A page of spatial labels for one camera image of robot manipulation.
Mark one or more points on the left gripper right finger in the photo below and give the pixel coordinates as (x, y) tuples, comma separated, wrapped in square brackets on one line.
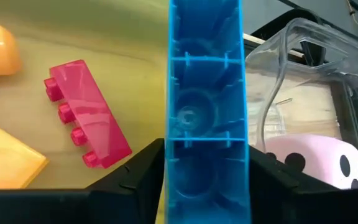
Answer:
[(275, 199)]

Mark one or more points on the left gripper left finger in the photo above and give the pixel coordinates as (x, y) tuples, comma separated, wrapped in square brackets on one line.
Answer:
[(141, 193)]

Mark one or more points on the pink foam die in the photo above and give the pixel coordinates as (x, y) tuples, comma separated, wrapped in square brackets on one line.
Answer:
[(315, 161)]

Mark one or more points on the red toy brick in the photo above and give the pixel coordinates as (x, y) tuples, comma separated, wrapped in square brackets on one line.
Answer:
[(89, 115)]

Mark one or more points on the large blue studded block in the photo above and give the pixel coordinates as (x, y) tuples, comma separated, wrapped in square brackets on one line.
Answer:
[(207, 77)]

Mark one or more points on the yellow translucent plastic bin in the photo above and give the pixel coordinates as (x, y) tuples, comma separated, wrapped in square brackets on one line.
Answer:
[(104, 37)]

